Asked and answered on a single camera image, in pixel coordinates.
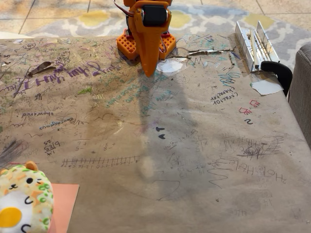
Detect grey sofa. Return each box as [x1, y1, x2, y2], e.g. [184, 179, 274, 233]
[288, 42, 311, 148]

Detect plush toy with green spots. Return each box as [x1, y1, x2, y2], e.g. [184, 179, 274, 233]
[0, 161, 54, 233]

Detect white paper scrap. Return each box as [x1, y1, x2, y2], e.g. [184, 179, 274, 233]
[250, 80, 284, 96]

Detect orange grid robot base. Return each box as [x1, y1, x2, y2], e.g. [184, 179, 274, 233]
[116, 29, 177, 61]

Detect grey yellow patterned rug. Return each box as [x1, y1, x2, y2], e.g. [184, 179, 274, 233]
[24, 2, 311, 71]

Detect pink paper sheet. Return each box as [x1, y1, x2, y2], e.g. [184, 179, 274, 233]
[47, 183, 80, 233]

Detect scribbled brown paper table cover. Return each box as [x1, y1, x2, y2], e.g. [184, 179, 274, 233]
[0, 33, 311, 233]

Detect red white servo cable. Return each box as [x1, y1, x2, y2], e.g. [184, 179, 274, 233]
[158, 35, 169, 54]

